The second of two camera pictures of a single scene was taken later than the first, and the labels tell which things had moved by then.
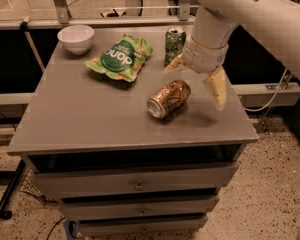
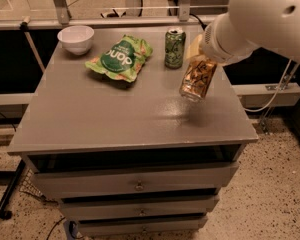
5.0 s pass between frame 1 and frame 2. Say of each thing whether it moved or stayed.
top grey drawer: stayed
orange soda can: moved
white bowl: stayed
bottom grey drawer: stayed
